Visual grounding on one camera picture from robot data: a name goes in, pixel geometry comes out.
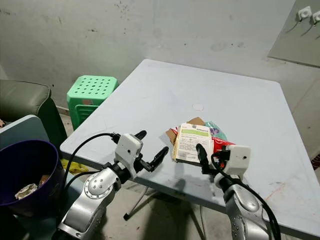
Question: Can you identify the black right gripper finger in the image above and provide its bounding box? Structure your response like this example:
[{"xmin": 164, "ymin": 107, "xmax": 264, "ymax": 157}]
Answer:
[{"xmin": 195, "ymin": 143, "xmax": 211, "ymax": 173}]

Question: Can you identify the purple rubbish bin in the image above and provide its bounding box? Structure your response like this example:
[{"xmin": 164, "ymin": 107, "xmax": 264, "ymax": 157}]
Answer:
[{"xmin": 0, "ymin": 139, "xmax": 66, "ymax": 219}]

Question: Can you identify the crumpled paper trash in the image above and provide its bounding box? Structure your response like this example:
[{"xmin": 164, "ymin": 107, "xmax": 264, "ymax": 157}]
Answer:
[{"xmin": 13, "ymin": 174, "xmax": 52, "ymax": 200}]

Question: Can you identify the red snack wrapper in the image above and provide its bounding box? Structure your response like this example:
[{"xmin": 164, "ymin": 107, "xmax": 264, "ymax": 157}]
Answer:
[{"xmin": 211, "ymin": 136, "xmax": 237, "ymax": 157}]

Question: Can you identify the white green paper packet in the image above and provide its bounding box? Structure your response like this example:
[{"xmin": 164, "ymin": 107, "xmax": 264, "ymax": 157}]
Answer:
[{"xmin": 172, "ymin": 122, "xmax": 214, "ymax": 164}]

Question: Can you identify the green plastic wrapper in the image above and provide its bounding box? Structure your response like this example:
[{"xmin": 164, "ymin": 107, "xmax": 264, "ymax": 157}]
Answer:
[{"xmin": 203, "ymin": 120, "xmax": 228, "ymax": 142}]

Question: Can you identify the brown cardboard piece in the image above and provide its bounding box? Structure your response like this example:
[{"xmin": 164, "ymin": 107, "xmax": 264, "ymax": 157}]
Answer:
[{"xmin": 165, "ymin": 116, "xmax": 207, "ymax": 146}]

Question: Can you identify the grey metal table leg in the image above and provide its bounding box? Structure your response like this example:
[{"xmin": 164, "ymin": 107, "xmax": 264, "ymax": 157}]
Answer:
[{"xmin": 123, "ymin": 192, "xmax": 157, "ymax": 221}]

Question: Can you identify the green plastic stool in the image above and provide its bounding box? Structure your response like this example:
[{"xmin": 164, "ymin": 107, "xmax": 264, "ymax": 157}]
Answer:
[{"xmin": 66, "ymin": 75, "xmax": 120, "ymax": 132}]

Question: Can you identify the yellow plastic scrap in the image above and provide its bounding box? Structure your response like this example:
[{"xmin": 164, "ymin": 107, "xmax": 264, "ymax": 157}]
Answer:
[{"xmin": 60, "ymin": 158, "xmax": 87, "ymax": 175}]

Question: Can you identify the grey plastic chair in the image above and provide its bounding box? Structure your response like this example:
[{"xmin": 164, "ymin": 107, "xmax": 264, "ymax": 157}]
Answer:
[{"xmin": 0, "ymin": 114, "xmax": 83, "ymax": 240}]

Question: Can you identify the dark green sofa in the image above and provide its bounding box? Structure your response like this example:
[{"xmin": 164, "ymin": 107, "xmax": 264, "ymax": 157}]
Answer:
[{"xmin": 0, "ymin": 79, "xmax": 69, "ymax": 149}]

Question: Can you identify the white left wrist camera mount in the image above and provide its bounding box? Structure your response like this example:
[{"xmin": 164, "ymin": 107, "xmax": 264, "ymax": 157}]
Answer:
[{"xmin": 114, "ymin": 133, "xmax": 144, "ymax": 169}]

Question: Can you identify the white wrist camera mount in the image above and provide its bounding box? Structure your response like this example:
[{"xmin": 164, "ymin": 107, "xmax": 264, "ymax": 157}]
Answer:
[
  {"xmin": 222, "ymin": 145, "xmax": 252, "ymax": 176},
  {"xmin": 114, "ymin": 133, "xmax": 144, "ymax": 169}
]

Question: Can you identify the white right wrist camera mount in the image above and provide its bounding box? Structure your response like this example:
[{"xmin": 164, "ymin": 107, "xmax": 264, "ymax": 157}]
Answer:
[{"xmin": 222, "ymin": 145, "xmax": 252, "ymax": 176}]

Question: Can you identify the grey wall panel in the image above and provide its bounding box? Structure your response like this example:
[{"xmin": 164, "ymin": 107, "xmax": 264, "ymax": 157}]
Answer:
[{"xmin": 267, "ymin": 0, "xmax": 320, "ymax": 69}]

